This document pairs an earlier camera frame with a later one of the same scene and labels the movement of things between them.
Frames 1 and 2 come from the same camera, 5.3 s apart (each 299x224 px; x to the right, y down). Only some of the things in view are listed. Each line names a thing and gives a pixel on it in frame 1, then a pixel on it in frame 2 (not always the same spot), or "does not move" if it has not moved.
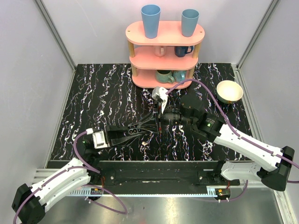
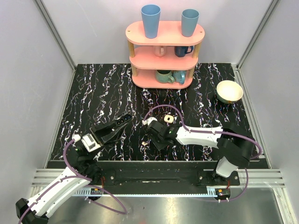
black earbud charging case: (133, 131) to (124, 120)
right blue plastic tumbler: (189, 19) does not move
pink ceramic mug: (160, 51) does not move
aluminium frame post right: (237, 67) does not move
